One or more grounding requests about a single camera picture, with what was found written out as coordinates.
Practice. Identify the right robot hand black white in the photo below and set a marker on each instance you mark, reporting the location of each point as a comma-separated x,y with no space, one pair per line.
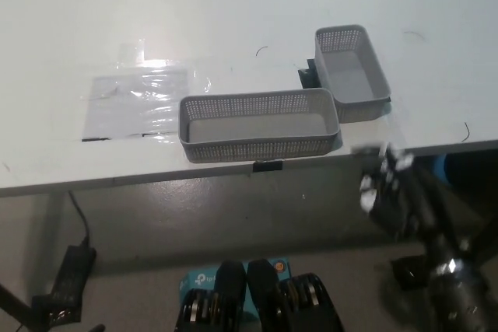
383,192

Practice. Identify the small grey perforated basket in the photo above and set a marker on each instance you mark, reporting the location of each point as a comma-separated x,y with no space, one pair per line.
350,71

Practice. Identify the teal router box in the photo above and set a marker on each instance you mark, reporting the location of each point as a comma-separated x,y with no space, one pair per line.
202,279

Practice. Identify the blue round object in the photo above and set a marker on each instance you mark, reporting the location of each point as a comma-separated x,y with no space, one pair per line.
441,170

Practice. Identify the black table foot plate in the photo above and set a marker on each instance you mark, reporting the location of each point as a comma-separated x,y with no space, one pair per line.
58,310
408,271

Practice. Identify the black tape strip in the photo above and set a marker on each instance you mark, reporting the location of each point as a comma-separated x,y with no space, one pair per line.
268,166

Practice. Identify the black tape patch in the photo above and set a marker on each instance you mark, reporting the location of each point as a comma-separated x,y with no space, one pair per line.
309,77

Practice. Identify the long grey perforated basket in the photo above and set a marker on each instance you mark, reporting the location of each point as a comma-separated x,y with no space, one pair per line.
257,126

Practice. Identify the clear plastic sheet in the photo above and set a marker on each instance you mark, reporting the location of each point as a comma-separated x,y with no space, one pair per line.
128,106

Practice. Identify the black power adapter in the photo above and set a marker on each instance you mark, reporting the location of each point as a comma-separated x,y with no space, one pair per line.
74,273

